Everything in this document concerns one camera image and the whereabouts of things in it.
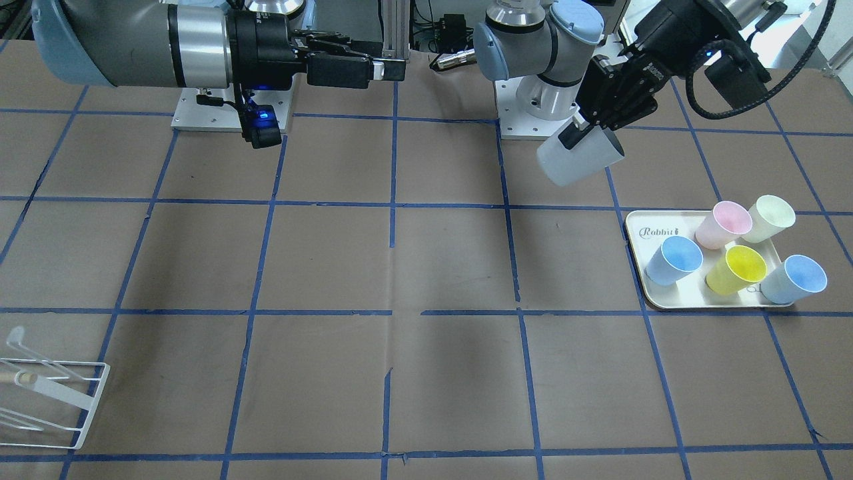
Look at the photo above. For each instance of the blue cup near tray logo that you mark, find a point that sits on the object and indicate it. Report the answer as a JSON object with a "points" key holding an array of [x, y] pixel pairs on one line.
{"points": [[675, 258]]}

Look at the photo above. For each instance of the cream rabbit tray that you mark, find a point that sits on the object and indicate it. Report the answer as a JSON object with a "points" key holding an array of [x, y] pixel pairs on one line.
{"points": [[646, 231]]}

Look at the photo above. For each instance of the pale green cup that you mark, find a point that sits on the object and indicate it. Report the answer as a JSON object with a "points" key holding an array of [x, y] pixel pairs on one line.
{"points": [[770, 215]]}

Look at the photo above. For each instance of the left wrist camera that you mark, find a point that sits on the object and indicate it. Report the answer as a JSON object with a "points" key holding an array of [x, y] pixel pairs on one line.
{"points": [[739, 84]]}

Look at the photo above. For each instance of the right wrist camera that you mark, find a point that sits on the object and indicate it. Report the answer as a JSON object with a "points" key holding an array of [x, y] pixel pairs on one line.
{"points": [[259, 125]]}

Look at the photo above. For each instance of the yellow cup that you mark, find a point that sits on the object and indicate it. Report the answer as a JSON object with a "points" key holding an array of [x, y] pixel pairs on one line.
{"points": [[738, 268]]}

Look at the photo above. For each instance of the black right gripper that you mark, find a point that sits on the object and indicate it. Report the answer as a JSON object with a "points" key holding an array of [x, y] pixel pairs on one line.
{"points": [[261, 48]]}

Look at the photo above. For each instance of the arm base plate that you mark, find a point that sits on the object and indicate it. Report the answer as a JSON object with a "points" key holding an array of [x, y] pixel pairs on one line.
{"points": [[191, 116], [531, 109]]}

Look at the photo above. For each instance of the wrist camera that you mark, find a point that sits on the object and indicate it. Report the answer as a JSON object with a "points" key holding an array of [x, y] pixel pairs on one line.
{"points": [[259, 125], [739, 84]]}

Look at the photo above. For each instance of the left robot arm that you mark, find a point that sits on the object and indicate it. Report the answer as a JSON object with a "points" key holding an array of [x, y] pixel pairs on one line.
{"points": [[556, 45]]}

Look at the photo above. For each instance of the white wire cup rack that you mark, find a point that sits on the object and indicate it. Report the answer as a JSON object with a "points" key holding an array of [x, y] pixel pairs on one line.
{"points": [[48, 403]]}

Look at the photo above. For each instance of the white ikea cup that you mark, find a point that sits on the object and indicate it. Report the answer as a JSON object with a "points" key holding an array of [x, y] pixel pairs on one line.
{"points": [[593, 153]]}

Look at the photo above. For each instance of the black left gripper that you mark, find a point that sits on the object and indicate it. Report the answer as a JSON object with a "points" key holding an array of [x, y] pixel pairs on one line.
{"points": [[656, 41]]}

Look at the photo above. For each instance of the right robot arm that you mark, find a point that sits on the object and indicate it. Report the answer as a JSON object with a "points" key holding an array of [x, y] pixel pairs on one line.
{"points": [[144, 43]]}

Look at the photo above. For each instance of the pink cup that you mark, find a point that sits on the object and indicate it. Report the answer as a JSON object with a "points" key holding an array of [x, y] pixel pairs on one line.
{"points": [[726, 222]]}

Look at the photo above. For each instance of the blue cup at tray edge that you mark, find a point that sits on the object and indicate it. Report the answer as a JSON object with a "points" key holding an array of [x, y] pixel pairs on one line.
{"points": [[798, 277]]}

